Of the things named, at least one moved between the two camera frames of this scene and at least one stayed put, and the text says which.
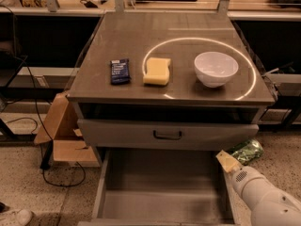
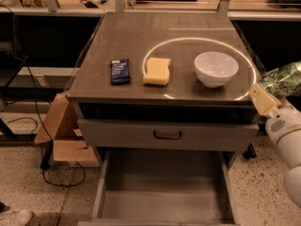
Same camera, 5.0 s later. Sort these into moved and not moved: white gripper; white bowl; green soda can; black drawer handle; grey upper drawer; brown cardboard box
Moved: green soda can; white gripper
Not moved: white bowl; brown cardboard box; grey upper drawer; black drawer handle
